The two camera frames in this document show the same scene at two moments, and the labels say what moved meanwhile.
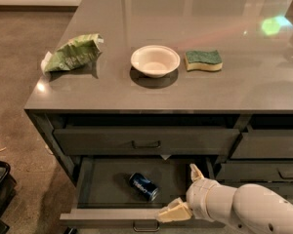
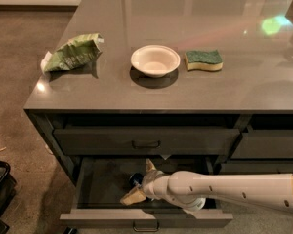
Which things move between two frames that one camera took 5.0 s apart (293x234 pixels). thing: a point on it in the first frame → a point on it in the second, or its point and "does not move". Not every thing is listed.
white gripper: [196, 194] → [148, 183]
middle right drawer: [261, 172] does not move
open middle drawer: [127, 192] does not move
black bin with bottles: [2, 186] does not move
